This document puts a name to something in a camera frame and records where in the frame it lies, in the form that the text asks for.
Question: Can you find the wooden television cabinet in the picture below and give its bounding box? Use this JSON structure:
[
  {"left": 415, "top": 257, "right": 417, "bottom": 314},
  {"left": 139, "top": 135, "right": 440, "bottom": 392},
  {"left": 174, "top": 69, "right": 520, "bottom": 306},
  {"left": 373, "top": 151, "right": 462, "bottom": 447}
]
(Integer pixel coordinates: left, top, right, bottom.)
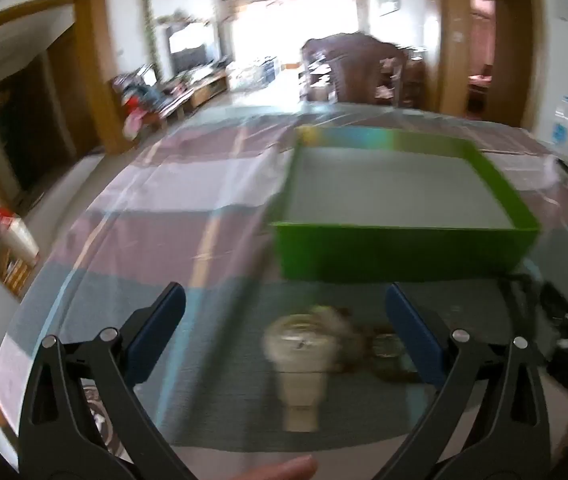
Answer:
[{"left": 156, "top": 67, "right": 229, "bottom": 116}]

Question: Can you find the television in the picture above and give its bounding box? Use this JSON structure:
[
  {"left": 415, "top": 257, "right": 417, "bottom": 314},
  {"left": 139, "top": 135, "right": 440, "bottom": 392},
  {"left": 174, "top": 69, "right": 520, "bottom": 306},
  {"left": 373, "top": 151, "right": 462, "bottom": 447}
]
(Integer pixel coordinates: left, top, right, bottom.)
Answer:
[{"left": 169, "top": 27, "right": 209, "bottom": 73}]

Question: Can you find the printed plastic tablecloth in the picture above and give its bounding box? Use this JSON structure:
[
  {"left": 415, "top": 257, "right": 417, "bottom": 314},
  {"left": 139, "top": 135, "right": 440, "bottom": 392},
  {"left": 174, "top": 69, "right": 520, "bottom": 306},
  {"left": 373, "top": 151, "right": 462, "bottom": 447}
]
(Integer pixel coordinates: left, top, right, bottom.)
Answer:
[{"left": 0, "top": 102, "right": 568, "bottom": 480}]

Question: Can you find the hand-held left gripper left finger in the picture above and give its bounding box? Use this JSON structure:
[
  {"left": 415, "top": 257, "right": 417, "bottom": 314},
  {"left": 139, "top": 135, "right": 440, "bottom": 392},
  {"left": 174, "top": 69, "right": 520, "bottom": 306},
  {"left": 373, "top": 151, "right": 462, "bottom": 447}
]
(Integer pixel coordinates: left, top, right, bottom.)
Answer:
[{"left": 18, "top": 282, "right": 189, "bottom": 480}]

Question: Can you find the green cardboard box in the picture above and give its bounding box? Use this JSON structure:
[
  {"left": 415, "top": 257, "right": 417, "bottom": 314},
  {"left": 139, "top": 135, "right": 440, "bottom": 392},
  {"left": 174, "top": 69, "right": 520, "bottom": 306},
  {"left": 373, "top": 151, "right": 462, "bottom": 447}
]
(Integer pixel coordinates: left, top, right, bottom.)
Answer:
[{"left": 266, "top": 125, "right": 542, "bottom": 283}]

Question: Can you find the dark entrance door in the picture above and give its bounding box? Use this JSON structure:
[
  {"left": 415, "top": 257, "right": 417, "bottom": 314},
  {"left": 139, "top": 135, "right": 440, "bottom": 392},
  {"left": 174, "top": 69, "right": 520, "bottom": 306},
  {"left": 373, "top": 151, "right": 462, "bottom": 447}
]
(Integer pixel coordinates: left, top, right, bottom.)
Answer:
[{"left": 0, "top": 55, "right": 77, "bottom": 196}]

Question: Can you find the person's left hand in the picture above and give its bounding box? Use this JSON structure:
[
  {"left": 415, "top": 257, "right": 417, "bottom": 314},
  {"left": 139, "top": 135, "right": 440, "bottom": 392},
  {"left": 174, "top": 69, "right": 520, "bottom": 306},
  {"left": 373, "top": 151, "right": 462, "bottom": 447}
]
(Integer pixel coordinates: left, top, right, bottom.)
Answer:
[{"left": 231, "top": 455, "right": 317, "bottom": 480}]

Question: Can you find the brown wooden bead bracelet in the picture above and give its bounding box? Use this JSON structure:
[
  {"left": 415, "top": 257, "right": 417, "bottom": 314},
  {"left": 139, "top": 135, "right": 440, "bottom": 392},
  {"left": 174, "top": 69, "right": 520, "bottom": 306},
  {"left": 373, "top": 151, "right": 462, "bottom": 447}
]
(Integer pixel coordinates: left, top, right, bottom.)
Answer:
[{"left": 349, "top": 322, "right": 422, "bottom": 386}]

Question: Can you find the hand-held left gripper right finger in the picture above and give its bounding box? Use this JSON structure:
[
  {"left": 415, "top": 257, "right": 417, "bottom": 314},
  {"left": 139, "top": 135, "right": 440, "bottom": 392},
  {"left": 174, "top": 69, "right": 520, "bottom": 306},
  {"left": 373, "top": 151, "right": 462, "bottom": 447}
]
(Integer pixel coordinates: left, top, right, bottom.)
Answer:
[{"left": 378, "top": 282, "right": 550, "bottom": 480}]

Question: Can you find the carved dark wooden chair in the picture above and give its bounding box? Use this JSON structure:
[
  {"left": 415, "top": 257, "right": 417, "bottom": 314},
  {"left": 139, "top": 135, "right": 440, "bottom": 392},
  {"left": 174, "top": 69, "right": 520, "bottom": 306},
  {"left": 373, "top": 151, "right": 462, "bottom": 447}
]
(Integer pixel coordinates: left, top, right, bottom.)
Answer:
[{"left": 301, "top": 32, "right": 427, "bottom": 108}]

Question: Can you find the blue white packet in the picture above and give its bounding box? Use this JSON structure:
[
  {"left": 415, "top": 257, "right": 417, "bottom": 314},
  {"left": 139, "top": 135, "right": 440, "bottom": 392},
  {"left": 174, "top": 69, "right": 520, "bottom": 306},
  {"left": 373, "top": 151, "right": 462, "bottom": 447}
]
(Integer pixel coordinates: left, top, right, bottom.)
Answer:
[{"left": 551, "top": 95, "right": 568, "bottom": 146}]

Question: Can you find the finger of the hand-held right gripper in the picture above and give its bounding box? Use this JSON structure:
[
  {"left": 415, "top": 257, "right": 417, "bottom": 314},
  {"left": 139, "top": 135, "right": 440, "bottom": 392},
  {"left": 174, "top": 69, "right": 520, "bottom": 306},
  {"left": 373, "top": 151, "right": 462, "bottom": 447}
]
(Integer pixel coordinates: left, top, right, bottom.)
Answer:
[{"left": 511, "top": 275, "right": 568, "bottom": 356}]

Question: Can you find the red toy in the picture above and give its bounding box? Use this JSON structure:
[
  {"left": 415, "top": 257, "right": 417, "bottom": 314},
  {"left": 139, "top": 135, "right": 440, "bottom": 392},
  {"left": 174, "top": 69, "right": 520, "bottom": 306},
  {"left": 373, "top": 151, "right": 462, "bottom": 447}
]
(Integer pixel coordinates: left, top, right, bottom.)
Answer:
[{"left": 121, "top": 95, "right": 149, "bottom": 141}]

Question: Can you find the white bottle red cap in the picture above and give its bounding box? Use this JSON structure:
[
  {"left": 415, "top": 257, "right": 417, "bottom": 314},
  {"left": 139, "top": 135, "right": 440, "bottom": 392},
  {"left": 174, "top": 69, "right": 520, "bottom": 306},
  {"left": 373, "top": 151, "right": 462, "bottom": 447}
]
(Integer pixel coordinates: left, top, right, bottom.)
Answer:
[{"left": 0, "top": 205, "right": 40, "bottom": 266}]

